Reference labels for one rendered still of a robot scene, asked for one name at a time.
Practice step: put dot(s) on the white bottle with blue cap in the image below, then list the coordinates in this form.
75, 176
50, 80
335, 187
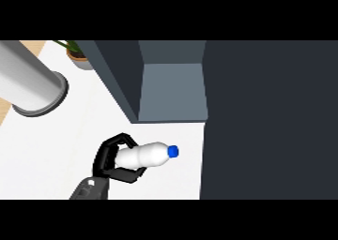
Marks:
147, 154

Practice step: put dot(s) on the dark grey cabinet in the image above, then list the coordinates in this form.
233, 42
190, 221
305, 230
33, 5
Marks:
171, 90

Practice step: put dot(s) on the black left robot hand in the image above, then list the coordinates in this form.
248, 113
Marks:
100, 159

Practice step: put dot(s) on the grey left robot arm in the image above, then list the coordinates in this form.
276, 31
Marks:
90, 190

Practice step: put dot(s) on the pale grey cylinder with rim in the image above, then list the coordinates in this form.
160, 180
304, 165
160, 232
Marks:
23, 78

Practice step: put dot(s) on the potted green plant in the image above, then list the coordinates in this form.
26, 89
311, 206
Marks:
78, 56

